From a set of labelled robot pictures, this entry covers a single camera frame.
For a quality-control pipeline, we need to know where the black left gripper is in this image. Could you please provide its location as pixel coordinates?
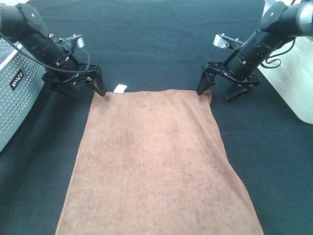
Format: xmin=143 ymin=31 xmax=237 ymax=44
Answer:
xmin=42 ymin=64 xmax=107 ymax=99

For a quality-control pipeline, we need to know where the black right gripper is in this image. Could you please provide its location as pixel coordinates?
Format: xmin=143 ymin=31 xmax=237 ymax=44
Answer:
xmin=196 ymin=62 xmax=261 ymax=101

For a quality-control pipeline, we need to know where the brown towel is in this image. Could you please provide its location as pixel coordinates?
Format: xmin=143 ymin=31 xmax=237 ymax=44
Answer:
xmin=56 ymin=90 xmax=263 ymax=235

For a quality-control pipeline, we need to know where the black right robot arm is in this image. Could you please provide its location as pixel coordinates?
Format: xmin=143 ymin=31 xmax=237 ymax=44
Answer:
xmin=196 ymin=0 xmax=313 ymax=100

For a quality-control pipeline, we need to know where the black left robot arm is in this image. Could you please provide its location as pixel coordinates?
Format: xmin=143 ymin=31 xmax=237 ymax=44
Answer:
xmin=0 ymin=3 xmax=106 ymax=98

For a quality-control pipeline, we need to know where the white towel label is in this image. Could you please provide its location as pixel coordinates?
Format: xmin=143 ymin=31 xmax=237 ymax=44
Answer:
xmin=113 ymin=84 xmax=128 ymax=94

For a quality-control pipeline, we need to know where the grey perforated plastic basket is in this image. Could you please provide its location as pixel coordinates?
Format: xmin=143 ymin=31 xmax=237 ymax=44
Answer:
xmin=0 ymin=39 xmax=45 ymax=150

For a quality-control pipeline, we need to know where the white box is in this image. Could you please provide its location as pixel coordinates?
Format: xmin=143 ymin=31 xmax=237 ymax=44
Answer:
xmin=258 ymin=0 xmax=313 ymax=124

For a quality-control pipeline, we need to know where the black table cloth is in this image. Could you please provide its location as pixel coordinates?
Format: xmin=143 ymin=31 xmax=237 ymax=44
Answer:
xmin=0 ymin=0 xmax=313 ymax=235

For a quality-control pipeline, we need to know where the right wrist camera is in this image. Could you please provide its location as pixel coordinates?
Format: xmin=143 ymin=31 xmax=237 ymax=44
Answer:
xmin=213 ymin=33 xmax=244 ymax=49

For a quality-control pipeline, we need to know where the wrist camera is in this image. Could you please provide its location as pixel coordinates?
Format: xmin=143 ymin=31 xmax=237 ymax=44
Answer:
xmin=213 ymin=33 xmax=244 ymax=49
xmin=58 ymin=34 xmax=85 ymax=49

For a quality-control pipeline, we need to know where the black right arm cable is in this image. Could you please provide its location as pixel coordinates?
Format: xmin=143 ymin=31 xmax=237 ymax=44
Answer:
xmin=263 ymin=38 xmax=296 ymax=69

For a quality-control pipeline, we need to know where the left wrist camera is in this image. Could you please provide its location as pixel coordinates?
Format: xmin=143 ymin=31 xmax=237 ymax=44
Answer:
xmin=58 ymin=34 xmax=85 ymax=49

